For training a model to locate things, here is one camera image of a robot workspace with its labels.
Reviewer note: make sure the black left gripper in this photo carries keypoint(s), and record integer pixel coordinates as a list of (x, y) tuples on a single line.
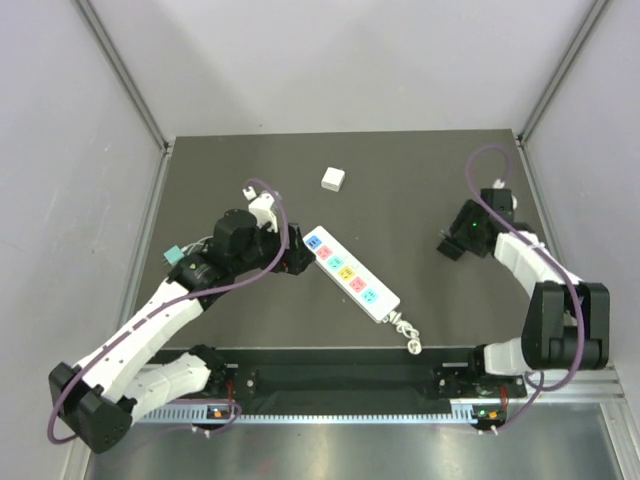
[(298, 256)]

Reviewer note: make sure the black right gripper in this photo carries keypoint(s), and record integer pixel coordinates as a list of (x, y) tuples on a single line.
[(468, 212)]

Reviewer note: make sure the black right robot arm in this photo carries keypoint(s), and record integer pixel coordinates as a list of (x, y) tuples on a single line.
[(567, 325)]

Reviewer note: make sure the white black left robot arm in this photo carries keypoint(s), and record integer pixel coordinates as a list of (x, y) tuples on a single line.
[(102, 396)]

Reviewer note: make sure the teal plug adapter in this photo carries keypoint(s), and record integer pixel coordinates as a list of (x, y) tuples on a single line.
[(174, 254)]

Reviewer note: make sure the white multicolour power strip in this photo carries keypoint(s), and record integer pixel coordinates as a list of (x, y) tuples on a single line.
[(351, 275)]

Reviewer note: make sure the white cube charger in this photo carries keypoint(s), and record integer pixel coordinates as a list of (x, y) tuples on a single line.
[(333, 179)]

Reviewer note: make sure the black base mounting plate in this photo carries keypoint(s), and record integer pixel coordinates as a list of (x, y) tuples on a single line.
[(435, 373)]

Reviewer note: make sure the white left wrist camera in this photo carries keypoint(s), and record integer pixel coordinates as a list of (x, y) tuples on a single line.
[(263, 207)]

